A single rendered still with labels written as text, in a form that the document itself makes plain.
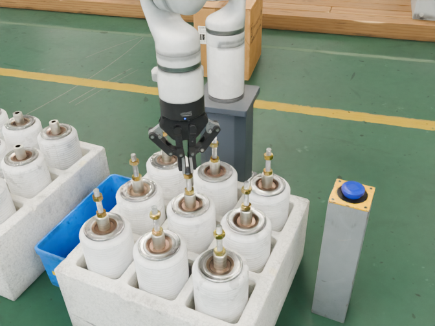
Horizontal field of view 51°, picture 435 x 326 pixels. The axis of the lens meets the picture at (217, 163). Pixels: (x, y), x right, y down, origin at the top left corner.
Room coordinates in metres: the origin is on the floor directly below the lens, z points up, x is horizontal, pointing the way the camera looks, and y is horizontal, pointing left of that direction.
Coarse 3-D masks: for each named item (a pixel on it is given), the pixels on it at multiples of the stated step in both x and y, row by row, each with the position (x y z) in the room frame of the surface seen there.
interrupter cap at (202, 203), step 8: (176, 200) 0.69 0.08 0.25; (200, 200) 0.69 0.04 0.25; (208, 200) 0.69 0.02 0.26; (176, 208) 0.67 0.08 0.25; (184, 208) 0.67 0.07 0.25; (192, 208) 0.67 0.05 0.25; (200, 208) 0.67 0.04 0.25; (208, 208) 0.67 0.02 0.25; (184, 216) 0.64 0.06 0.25; (192, 216) 0.64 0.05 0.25
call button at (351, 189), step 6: (342, 186) 0.63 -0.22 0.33; (348, 186) 0.62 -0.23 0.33; (354, 186) 0.62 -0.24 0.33; (360, 186) 0.62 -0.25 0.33; (342, 192) 0.62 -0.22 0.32; (348, 192) 0.61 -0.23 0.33; (354, 192) 0.61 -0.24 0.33; (360, 192) 0.61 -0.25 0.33; (348, 198) 0.61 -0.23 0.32; (354, 198) 0.61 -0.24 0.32
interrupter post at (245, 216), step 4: (240, 208) 0.63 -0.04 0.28; (240, 212) 0.63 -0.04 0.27; (244, 212) 0.62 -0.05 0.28; (248, 212) 0.62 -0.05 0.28; (240, 216) 0.63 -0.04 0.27; (244, 216) 0.62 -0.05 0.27; (248, 216) 0.62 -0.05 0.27; (240, 220) 0.63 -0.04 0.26; (244, 220) 0.62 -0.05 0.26; (248, 220) 0.62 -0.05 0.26; (244, 224) 0.62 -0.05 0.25; (248, 224) 0.62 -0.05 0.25
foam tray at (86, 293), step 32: (288, 224) 0.69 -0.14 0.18; (192, 256) 0.61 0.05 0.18; (288, 256) 0.63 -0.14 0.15; (64, 288) 0.58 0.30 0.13; (96, 288) 0.54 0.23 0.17; (128, 288) 0.54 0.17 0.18; (192, 288) 0.53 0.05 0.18; (256, 288) 0.53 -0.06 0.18; (288, 288) 0.66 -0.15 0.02; (96, 320) 0.55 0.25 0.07; (128, 320) 0.52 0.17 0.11; (160, 320) 0.49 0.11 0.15; (192, 320) 0.47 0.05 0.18; (256, 320) 0.47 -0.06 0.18
